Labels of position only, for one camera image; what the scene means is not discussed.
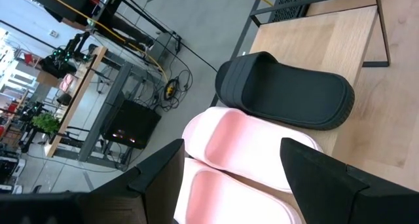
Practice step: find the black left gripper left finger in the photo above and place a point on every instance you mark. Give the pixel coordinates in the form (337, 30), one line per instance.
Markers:
(104, 204)

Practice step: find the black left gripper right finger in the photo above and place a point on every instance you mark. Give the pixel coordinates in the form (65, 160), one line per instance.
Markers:
(340, 197)

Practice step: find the pink foam slide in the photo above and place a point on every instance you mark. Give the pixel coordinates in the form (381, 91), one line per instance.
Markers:
(242, 142)
(222, 197)

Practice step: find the black foam slide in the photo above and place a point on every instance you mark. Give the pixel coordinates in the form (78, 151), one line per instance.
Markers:
(288, 93)

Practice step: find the black computer tower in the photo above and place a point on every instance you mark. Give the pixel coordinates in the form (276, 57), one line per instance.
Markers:
(131, 124)

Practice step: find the grey metal bench beam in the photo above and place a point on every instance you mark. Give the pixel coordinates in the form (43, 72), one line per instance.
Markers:
(108, 109)

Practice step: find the distant green potted plant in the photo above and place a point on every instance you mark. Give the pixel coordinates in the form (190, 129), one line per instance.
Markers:
(46, 123)

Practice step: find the distant wooden table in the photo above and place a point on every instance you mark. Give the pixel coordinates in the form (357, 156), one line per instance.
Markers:
(78, 96)

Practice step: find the distant black round pot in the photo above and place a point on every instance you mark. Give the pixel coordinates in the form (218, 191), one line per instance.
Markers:
(63, 99)

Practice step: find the distant pink slide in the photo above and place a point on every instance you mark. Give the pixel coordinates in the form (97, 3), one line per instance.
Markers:
(68, 78)
(63, 86)

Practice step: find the black equipment cart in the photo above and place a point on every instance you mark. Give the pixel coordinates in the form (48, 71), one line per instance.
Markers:
(168, 44)

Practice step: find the black perforated metal box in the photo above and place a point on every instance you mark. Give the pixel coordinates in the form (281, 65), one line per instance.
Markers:
(291, 1)

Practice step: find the wooden shelf with black frame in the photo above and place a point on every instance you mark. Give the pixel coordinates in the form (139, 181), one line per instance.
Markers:
(314, 40)

